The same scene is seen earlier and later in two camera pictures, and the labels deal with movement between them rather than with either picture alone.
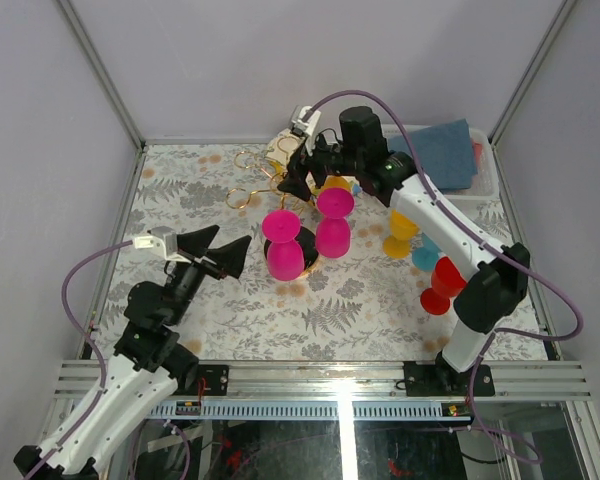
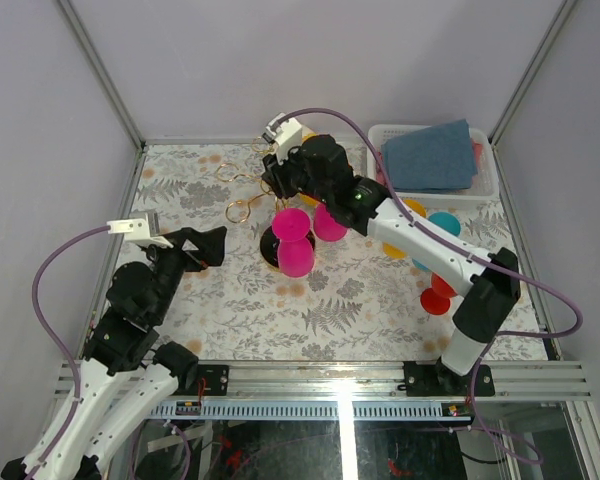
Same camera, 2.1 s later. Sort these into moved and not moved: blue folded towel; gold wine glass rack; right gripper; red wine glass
Moved: gold wine glass rack; right gripper
Not moved: red wine glass; blue folded towel
